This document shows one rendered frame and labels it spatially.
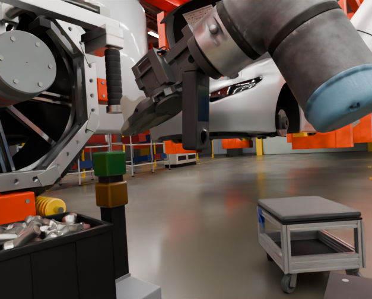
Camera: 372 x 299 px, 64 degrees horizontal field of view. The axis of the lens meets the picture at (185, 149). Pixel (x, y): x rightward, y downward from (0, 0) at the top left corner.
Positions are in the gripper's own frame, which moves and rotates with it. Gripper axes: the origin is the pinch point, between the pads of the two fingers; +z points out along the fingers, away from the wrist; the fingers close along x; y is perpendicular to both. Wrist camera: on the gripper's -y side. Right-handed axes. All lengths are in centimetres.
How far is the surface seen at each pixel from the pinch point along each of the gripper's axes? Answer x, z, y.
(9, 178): 3.2, 36.3, 8.6
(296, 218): -90, 10, -35
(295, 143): -357, 55, 16
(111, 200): 6.4, 3.2, -10.1
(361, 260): -106, -1, -62
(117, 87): -10.6, 6.7, 16.2
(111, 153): 5.7, 0.0, -3.5
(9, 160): -1.7, 43.7, 16.6
